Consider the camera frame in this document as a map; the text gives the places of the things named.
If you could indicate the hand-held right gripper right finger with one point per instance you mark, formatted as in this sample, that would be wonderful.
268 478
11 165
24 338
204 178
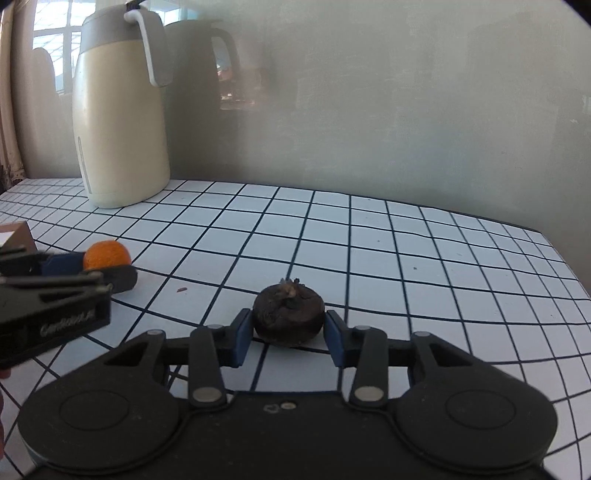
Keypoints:
334 342

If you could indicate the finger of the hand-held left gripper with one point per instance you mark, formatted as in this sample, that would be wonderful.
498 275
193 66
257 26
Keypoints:
122 279
60 263

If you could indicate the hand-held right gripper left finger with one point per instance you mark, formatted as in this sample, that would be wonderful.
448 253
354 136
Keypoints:
242 339

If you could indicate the medium orange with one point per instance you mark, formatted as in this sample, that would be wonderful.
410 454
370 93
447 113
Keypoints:
106 254

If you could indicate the shallow brown cardboard box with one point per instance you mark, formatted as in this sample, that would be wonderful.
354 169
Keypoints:
21 237

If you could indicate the dark mangosteen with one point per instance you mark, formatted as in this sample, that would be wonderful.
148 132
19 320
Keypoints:
286 318

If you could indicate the white black grid tablecloth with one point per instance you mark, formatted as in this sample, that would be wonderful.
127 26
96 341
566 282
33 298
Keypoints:
369 258

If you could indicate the beige patterned curtain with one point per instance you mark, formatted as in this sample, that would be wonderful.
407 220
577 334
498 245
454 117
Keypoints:
7 138

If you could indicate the cream and grey thermos jug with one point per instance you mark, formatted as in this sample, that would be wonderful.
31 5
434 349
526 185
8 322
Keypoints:
120 138

